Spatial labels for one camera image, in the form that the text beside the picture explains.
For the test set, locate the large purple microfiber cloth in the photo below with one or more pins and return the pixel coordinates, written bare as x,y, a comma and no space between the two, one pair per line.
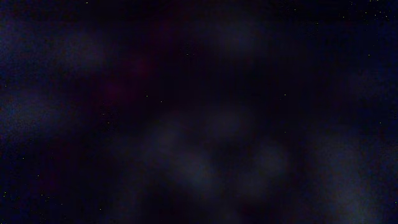
198,111

